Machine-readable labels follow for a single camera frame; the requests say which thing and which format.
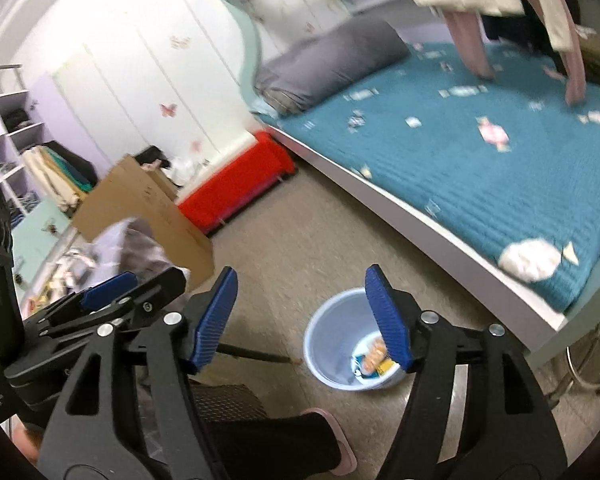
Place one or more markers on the grey duvet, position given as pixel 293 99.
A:
pixel 325 60

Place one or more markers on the brown cardboard box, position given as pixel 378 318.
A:
pixel 145 210

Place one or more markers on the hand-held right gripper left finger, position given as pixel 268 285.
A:
pixel 215 320

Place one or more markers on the brown patterned bag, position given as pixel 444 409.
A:
pixel 597 60

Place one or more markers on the pink butterfly wall sticker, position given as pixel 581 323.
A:
pixel 168 109

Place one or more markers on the white shelf with clothes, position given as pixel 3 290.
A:
pixel 35 240

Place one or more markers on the black hanging jacket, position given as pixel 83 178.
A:
pixel 75 157

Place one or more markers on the black bundle of items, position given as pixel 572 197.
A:
pixel 152 156

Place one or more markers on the pile of wrappers and scraps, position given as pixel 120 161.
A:
pixel 367 362

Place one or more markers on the light blue plastic bin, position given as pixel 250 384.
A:
pixel 330 340

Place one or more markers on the dark hanging garment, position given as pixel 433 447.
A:
pixel 510 27

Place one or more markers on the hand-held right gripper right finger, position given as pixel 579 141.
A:
pixel 387 320

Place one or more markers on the pale butterfly wall sticker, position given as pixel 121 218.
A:
pixel 180 41

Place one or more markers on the grey metal handrail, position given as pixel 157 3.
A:
pixel 2 67

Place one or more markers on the pink slipper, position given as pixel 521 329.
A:
pixel 347 452

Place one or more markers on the white plastic bag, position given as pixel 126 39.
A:
pixel 187 170

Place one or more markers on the dotted brown seat cushion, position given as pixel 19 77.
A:
pixel 230 400

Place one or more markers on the cream hanging jacket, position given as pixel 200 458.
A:
pixel 42 170

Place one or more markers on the person's leg in black trousers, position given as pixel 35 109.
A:
pixel 280 440

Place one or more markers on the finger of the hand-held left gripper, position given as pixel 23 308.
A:
pixel 155 287
pixel 107 292

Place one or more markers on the teal quilted bed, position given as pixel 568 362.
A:
pixel 430 150

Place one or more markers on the red cloth covered bench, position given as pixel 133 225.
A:
pixel 230 185

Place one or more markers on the dark chair leg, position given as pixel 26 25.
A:
pixel 260 354

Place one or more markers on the pink flower wall sticker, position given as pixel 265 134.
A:
pixel 196 146

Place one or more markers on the mint and white bunk bed frame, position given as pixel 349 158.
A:
pixel 430 245

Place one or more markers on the dark folded clothes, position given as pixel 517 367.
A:
pixel 16 117

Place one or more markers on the green hanging jacket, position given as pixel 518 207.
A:
pixel 77 177

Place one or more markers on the chrome metal stool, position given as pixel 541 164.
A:
pixel 580 380

